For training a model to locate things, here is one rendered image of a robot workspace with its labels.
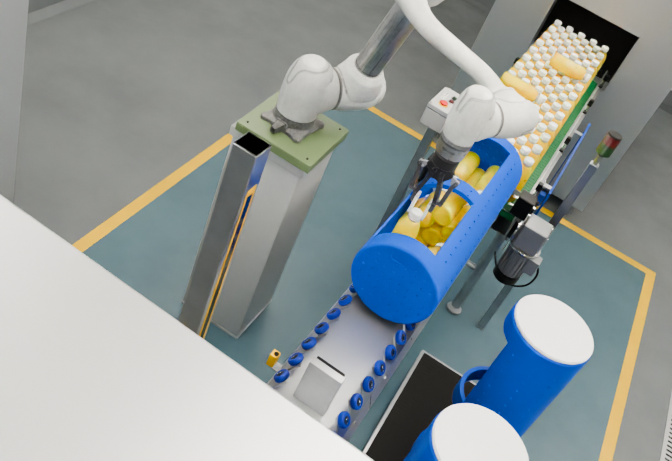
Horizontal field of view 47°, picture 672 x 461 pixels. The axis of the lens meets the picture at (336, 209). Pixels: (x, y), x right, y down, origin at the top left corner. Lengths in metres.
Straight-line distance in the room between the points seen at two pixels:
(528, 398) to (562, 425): 1.25
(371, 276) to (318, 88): 0.72
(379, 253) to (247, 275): 0.99
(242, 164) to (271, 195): 1.30
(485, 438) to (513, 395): 0.48
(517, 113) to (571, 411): 2.12
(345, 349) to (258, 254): 0.87
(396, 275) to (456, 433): 0.48
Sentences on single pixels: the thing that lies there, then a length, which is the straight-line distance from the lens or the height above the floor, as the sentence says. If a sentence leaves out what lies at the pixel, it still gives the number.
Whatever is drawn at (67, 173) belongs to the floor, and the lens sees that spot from 3.96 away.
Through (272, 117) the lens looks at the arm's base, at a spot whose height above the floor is 1.06.
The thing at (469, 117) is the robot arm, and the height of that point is 1.67.
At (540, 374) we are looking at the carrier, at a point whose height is 0.96.
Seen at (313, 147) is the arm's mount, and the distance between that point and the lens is 2.76.
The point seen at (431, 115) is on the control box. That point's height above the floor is 1.06.
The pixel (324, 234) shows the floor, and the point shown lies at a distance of 4.02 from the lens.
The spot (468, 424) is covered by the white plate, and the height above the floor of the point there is 1.04.
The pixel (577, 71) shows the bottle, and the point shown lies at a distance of 3.94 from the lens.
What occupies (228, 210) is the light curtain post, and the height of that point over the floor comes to 1.54.
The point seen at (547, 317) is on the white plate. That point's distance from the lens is 2.61.
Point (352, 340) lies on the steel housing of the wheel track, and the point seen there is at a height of 0.93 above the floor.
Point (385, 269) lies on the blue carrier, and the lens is 2.28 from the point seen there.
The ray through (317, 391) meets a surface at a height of 1.00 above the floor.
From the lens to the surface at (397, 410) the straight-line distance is 3.26.
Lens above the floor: 2.62
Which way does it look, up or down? 39 degrees down
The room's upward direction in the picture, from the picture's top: 24 degrees clockwise
